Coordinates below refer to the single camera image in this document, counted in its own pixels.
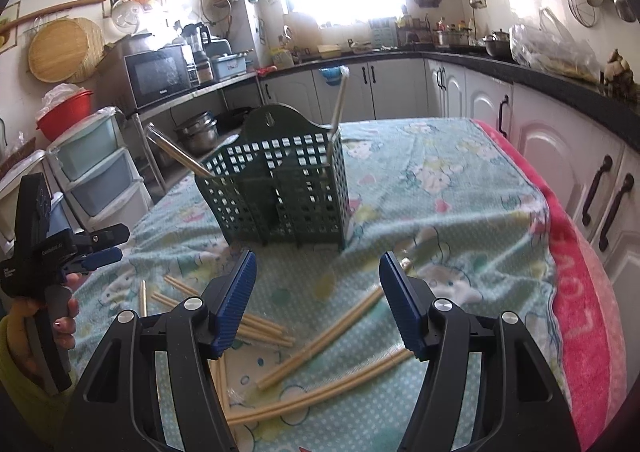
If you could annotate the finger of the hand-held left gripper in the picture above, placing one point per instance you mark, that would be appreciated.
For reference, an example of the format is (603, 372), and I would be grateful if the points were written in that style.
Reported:
(102, 259)
(107, 234)

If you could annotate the teal printed blanket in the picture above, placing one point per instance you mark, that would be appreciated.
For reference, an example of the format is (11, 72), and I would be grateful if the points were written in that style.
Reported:
(450, 212)

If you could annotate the person's left hand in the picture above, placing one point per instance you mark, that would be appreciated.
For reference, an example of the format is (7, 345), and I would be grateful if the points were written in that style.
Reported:
(67, 327)

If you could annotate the white lower cabinets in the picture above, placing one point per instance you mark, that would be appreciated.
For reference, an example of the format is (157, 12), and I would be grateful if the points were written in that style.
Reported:
(550, 132)

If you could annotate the person's left forearm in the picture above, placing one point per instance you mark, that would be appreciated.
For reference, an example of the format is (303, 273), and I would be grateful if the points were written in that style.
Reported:
(9, 357)

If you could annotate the long wooden rolling pin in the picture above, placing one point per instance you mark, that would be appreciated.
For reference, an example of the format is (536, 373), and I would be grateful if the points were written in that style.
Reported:
(55, 10)

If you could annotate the ginger roots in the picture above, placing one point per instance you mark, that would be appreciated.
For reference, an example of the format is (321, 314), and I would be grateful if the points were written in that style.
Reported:
(620, 75)

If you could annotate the red plastic basin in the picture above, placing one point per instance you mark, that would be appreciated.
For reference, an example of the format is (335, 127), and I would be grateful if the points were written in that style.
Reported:
(65, 115)

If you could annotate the green plastic utensil basket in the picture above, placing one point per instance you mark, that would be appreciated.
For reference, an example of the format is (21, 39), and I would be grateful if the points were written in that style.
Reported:
(280, 172)

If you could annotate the black frying pan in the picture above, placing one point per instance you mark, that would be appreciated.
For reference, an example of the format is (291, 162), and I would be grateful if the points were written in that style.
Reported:
(235, 117)

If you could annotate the blue hanging bowl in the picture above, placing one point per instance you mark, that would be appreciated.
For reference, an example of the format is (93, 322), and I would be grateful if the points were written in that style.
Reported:
(331, 75)

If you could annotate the group of wooden chopsticks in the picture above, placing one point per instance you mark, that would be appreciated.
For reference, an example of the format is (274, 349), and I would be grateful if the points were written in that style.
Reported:
(320, 342)

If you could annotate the plastic drawer unit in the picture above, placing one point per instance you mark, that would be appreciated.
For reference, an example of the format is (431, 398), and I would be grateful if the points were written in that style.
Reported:
(97, 167)

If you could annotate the light blue lidded container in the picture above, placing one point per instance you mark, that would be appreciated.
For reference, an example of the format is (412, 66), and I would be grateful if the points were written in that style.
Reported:
(227, 66)

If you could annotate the condiment bottles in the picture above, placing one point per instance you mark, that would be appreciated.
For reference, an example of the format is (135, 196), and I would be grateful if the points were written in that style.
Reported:
(457, 26)

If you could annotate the pink blanket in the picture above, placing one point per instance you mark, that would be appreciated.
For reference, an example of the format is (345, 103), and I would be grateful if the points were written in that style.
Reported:
(590, 312)

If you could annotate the plastic bag with food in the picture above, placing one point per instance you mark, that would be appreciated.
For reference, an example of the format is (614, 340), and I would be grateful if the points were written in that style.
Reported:
(550, 50)

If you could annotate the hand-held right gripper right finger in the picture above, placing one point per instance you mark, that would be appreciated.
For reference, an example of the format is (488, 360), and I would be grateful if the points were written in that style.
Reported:
(400, 304)

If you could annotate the round bamboo tray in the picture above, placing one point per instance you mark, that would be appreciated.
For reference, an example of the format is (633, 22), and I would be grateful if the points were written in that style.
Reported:
(60, 50)

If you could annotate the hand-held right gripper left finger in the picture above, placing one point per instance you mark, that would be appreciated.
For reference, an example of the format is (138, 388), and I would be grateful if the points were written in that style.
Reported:
(234, 304)

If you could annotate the metal shelf rack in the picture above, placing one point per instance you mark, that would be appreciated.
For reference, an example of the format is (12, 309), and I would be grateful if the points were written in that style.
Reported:
(150, 152)

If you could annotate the stacked steel pots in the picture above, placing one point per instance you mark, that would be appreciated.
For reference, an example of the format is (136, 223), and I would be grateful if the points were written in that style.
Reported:
(197, 132)

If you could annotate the black blender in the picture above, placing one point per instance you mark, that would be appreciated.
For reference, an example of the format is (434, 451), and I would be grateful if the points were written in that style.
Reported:
(197, 47)

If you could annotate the stainless steel chopstick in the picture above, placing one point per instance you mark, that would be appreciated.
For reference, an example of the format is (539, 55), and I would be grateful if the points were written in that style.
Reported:
(338, 105)
(175, 152)

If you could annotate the yellow container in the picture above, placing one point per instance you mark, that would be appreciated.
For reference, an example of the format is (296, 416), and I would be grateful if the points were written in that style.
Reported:
(282, 57)

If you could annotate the pale cutting board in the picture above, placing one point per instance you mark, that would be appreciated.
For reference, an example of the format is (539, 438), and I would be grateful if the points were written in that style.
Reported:
(300, 32)

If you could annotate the clear plastic wrapper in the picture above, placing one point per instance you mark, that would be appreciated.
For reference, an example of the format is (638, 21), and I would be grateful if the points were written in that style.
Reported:
(240, 389)

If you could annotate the black microwave oven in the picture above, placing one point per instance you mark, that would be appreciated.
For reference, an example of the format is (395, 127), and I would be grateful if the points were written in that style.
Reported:
(157, 75)

